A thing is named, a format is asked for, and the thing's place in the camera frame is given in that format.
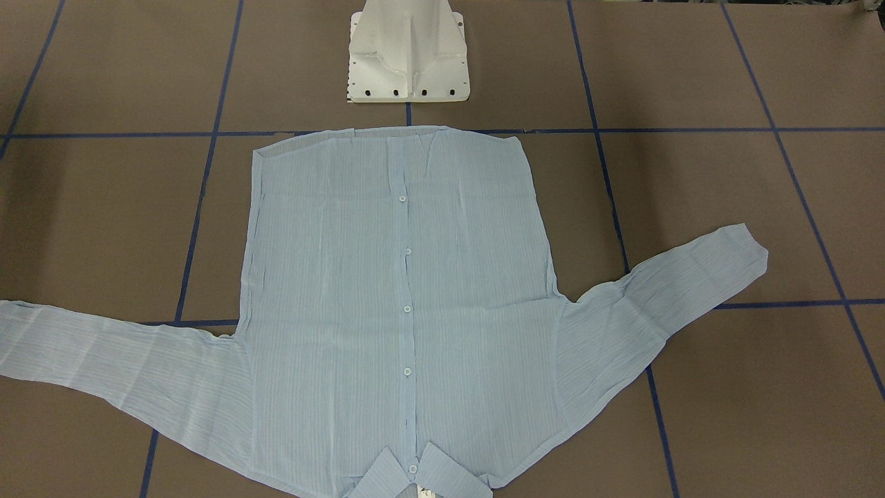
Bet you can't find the light blue button-up shirt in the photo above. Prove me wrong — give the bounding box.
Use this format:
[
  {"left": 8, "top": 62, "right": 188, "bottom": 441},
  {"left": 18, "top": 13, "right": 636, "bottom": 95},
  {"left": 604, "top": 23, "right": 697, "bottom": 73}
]
[{"left": 2, "top": 127, "right": 768, "bottom": 497}]

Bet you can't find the white camera mast pedestal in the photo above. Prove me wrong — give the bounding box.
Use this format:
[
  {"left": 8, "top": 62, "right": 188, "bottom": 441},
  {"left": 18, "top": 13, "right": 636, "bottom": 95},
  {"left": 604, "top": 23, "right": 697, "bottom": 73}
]
[{"left": 346, "top": 1, "right": 471, "bottom": 104}]

